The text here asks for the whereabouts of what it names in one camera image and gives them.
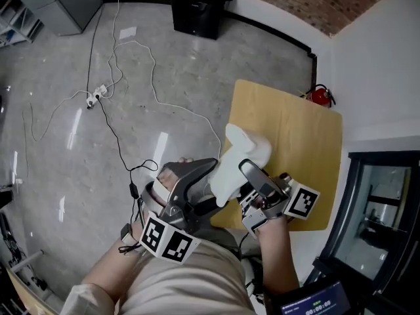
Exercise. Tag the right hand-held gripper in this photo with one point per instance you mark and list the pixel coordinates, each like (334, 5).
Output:
(269, 189)

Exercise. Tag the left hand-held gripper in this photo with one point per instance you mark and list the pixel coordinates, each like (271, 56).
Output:
(178, 189)

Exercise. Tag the white sock object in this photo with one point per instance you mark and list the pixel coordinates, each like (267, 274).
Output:
(246, 143)

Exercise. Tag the person's left forearm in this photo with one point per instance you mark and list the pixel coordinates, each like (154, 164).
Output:
(111, 267)

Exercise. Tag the person's right forearm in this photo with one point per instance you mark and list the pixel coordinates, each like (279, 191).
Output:
(277, 254)

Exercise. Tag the person's right hand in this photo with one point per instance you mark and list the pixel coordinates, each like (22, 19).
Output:
(269, 202)

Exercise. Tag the person's left hand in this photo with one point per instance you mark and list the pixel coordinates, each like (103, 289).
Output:
(165, 180)

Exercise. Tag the person's beige clothing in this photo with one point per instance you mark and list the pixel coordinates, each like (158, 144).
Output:
(183, 284)

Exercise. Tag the grey wrist watch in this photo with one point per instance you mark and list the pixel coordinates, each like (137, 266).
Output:
(128, 235)

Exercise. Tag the black tablet screen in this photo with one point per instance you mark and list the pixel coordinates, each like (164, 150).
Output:
(315, 302)

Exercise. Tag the red fire extinguisher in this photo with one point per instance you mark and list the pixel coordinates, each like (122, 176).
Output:
(320, 95)

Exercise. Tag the black glass door cabinet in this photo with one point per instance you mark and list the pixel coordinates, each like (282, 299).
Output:
(377, 218)

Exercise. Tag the white power strip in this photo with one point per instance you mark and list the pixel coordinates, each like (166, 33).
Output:
(97, 93)

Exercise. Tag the white paper sheet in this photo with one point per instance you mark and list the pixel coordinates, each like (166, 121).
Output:
(128, 33)

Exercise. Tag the black fabric box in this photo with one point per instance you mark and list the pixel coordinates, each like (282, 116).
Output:
(200, 8)

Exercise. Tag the light wooden board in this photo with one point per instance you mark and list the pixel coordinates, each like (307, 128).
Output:
(28, 294)

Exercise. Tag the grey metal cabinet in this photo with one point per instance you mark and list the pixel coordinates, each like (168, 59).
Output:
(72, 2)

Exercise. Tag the white shelf rack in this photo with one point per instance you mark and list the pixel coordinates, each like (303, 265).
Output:
(16, 15)

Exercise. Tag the black wheeled frame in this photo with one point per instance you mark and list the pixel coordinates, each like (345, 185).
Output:
(13, 251)

